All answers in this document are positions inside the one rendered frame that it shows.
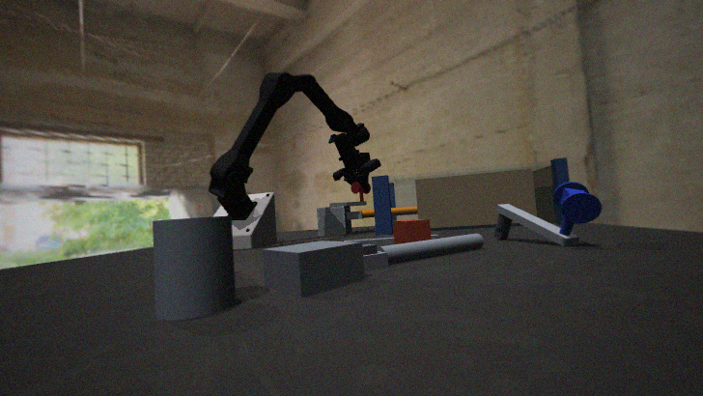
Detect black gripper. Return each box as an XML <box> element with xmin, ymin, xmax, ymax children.
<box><xmin>333</xmin><ymin>148</ymin><xmax>381</xmax><ymax>193</ymax></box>

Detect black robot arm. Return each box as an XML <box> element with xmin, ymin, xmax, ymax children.
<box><xmin>209</xmin><ymin>72</ymin><xmax>370</xmax><ymax>220</ymax></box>

